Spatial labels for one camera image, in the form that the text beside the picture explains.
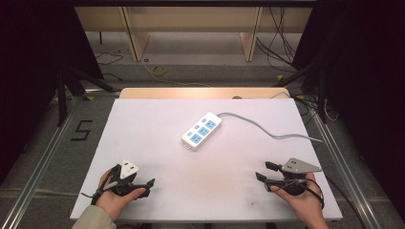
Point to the aluminium floor rail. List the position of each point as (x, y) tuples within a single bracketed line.
[(350, 178), (35, 178)]

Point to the person's right hand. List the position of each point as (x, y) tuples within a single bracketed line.
[(307, 206)]

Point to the person's left hand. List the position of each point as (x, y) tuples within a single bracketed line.
[(111, 202)]

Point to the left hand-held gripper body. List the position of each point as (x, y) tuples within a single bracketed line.
[(125, 183)]

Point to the black metal stand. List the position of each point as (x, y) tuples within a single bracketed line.
[(321, 95), (62, 95)]

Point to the wooden table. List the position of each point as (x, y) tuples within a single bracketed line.
[(197, 93)]

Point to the white power strip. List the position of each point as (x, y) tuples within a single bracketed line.
[(199, 133)]

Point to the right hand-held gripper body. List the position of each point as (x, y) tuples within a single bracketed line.
[(294, 183)]

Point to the wooden shelf unit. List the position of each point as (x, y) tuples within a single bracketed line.
[(191, 19)]

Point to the black curtain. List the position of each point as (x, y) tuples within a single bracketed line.
[(366, 79), (38, 63)]

